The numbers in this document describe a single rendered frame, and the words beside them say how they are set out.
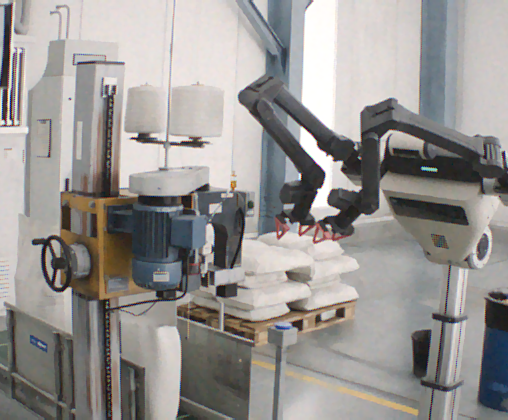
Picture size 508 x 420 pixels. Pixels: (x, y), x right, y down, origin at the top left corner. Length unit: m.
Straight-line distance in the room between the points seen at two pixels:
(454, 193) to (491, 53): 8.63
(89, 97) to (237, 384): 1.34
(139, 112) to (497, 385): 2.75
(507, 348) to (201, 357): 1.88
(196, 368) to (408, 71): 8.08
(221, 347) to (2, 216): 2.51
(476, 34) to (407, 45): 1.06
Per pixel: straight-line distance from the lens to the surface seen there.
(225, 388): 3.19
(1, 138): 5.21
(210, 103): 2.34
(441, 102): 11.07
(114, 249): 2.41
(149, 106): 2.55
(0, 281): 5.34
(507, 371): 4.44
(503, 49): 10.93
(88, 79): 2.41
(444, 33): 11.13
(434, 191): 2.47
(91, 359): 2.52
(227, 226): 2.70
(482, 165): 2.21
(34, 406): 3.45
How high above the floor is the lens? 1.62
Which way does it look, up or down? 7 degrees down
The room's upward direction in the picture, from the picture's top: 2 degrees clockwise
